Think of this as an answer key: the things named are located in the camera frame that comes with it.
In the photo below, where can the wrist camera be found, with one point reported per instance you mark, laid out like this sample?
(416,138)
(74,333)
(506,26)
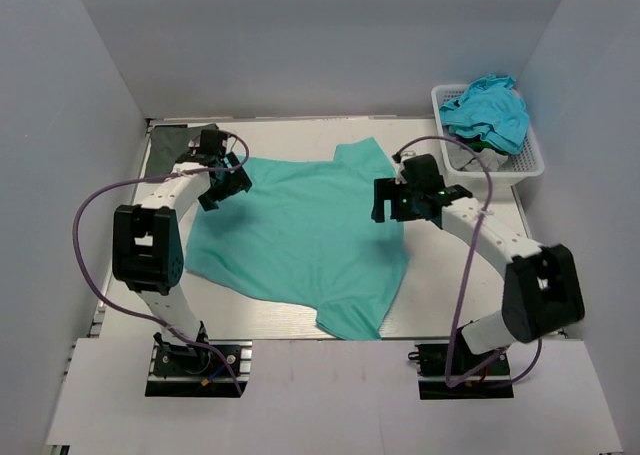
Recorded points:
(419,176)
(210,151)

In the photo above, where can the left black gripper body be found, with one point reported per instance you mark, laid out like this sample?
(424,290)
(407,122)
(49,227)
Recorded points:
(222,189)

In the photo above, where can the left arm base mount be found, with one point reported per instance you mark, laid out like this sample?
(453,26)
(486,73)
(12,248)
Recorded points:
(207,377)

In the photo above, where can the grey cloth in basket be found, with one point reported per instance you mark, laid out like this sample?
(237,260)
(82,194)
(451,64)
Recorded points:
(462,158)

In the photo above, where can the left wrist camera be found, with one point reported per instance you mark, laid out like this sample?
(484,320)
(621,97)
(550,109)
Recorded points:
(210,151)

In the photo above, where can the folded dark green t shirt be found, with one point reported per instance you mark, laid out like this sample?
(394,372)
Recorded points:
(167,144)

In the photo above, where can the light blue t shirt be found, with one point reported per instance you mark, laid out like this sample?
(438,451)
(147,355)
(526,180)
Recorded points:
(490,109)

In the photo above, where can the white plastic basket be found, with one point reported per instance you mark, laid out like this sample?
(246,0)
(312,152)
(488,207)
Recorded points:
(528,163)

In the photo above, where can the green cloth in basket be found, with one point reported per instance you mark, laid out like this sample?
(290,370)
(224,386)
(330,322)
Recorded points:
(477,144)

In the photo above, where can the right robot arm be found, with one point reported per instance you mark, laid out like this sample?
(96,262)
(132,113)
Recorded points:
(541,292)

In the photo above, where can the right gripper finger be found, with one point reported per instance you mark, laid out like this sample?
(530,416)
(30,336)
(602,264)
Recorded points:
(381,209)
(386,189)

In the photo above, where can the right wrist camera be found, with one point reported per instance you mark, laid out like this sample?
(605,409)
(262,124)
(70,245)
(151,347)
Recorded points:
(419,176)

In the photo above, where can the teal t shirt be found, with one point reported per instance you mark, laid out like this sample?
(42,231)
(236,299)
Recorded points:
(303,234)

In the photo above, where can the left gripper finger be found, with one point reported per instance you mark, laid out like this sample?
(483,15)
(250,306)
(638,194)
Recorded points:
(210,200)
(236,179)

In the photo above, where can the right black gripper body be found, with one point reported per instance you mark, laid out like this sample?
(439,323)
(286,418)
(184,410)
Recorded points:
(409,208)

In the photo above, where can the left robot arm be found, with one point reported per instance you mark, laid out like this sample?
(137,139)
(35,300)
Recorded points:
(147,249)

